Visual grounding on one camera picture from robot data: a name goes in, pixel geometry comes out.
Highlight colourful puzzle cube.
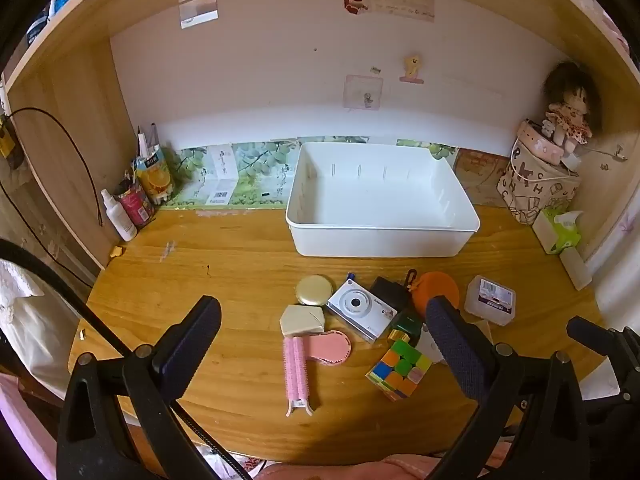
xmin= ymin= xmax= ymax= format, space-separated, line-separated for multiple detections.
xmin=365 ymin=340 xmax=433 ymax=402

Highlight black pouch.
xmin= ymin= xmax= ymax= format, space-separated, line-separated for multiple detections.
xmin=369 ymin=277 xmax=414 ymax=314

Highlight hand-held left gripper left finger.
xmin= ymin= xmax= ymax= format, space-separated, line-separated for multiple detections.
xmin=56 ymin=296 xmax=222 ymax=480

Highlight yellow pony wall sticker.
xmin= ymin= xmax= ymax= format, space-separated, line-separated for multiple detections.
xmin=399 ymin=54 xmax=425 ymax=84

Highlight white bear-shaped plastic piece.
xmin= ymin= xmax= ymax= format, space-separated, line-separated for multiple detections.
xmin=415 ymin=324 xmax=447 ymax=365

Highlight brown-haired doll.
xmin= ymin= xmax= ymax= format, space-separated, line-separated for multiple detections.
xmin=542 ymin=60 xmax=602 ymax=155

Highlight pink hair roller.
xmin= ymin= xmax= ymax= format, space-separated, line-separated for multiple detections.
xmin=283 ymin=336 xmax=317 ymax=418

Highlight white spray bottle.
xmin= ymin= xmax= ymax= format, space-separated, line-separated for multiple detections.
xmin=101 ymin=189 xmax=138 ymax=242

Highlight green bottle with gold cap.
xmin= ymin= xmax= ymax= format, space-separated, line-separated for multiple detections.
xmin=387 ymin=311 xmax=423 ymax=346

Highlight thick black gripper cable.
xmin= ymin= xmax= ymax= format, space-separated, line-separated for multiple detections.
xmin=0 ymin=239 xmax=251 ymax=480

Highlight orange round pouch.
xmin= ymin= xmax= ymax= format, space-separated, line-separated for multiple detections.
xmin=411 ymin=271 xmax=461 ymax=314

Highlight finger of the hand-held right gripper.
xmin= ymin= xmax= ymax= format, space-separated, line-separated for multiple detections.
xmin=566 ymin=316 xmax=640 ymax=391

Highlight green leaf printed board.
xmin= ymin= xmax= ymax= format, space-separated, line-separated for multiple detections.
xmin=160 ymin=136 xmax=458 ymax=209

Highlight small white box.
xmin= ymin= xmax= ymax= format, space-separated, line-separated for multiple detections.
xmin=559 ymin=247 xmax=594 ymax=291

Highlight white cloth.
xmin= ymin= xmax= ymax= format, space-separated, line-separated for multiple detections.
xmin=0 ymin=259 xmax=81 ymax=386

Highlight clear plastic box with label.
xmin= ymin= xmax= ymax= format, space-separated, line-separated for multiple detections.
xmin=464 ymin=275 xmax=516 ymax=327

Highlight pink square wall note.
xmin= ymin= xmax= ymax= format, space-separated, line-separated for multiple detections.
xmin=344 ymin=75 xmax=384 ymax=110

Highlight pale paper wall strip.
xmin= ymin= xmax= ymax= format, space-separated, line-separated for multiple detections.
xmin=367 ymin=0 xmax=436 ymax=21

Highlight white plastic storage bin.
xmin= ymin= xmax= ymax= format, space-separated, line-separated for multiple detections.
xmin=285 ymin=142 xmax=481 ymax=258

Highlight white toy camera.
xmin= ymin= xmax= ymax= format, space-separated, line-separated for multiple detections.
xmin=327 ymin=280 xmax=397 ymax=344

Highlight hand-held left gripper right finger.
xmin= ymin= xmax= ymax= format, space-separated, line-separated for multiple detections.
xmin=424 ymin=296 xmax=591 ymax=480

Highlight pink tape dispenser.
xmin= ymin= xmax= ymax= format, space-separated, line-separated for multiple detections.
xmin=305 ymin=330 xmax=353 ymax=367

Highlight letter-print fabric bucket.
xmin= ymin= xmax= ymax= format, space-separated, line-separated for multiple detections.
xmin=496 ymin=135 xmax=582 ymax=223

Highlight thin black wall cable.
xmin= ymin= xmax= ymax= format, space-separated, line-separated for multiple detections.
xmin=0 ymin=107 xmax=110 ymax=281

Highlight pink can pen holder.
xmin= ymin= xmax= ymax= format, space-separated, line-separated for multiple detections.
xmin=114 ymin=182 xmax=156 ymax=228

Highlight brown printed board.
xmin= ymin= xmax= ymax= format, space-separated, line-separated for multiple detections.
xmin=452 ymin=149 xmax=512 ymax=207

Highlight beige wedge-shaped case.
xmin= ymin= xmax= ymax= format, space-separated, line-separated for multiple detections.
xmin=279 ymin=305 xmax=326 ymax=339

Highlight round gold compact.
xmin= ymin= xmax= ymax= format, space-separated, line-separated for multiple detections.
xmin=295 ymin=275 xmax=333 ymax=307

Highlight pink belt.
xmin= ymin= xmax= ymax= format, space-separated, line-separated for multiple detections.
xmin=517 ymin=120 xmax=566 ymax=165

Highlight green tissue pack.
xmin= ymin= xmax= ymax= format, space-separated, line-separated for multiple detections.
xmin=531 ymin=208 xmax=584 ymax=255

